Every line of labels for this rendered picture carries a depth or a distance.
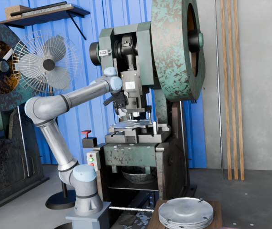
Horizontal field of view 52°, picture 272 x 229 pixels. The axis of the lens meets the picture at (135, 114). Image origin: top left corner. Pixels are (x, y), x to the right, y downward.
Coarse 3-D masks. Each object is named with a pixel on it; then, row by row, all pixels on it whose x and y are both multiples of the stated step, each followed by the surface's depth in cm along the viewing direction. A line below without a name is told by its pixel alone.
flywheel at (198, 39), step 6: (192, 12) 212; (192, 18) 213; (192, 24) 216; (192, 30) 188; (198, 30) 189; (192, 36) 186; (198, 36) 188; (192, 42) 186; (198, 42) 187; (192, 48) 189; (198, 48) 189; (192, 54) 222; (192, 60) 221; (192, 66) 219
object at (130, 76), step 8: (120, 72) 207; (128, 72) 205; (136, 72) 202; (128, 80) 206; (136, 80) 203; (128, 88) 206; (136, 88) 204; (128, 96) 207; (136, 96) 205; (144, 96) 212; (128, 104) 205; (136, 104) 203; (144, 104) 211
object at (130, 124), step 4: (132, 120) 220; (136, 120) 219; (140, 120) 218; (144, 120) 216; (148, 120) 212; (120, 124) 208; (124, 124) 203; (128, 124) 201; (132, 124) 200; (136, 124) 200; (140, 124) 200; (144, 124) 198; (120, 128) 194
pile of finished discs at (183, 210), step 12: (168, 204) 159; (180, 204) 158; (192, 204) 156; (204, 204) 155; (168, 216) 146; (180, 216) 145; (192, 216) 144; (204, 216) 143; (180, 228) 138; (192, 228) 137
